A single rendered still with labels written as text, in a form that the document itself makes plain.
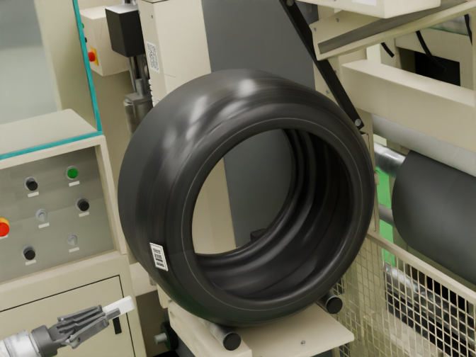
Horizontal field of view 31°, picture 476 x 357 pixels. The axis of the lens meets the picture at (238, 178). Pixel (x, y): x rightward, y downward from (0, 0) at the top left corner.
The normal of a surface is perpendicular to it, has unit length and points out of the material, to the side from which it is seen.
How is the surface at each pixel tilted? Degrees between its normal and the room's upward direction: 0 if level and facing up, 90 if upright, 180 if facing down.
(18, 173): 90
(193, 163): 82
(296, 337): 0
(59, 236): 90
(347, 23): 90
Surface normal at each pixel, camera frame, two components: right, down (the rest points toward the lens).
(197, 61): 0.41, 0.28
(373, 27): -0.90, 0.25
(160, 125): -0.68, -0.54
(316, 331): -0.13, -0.93
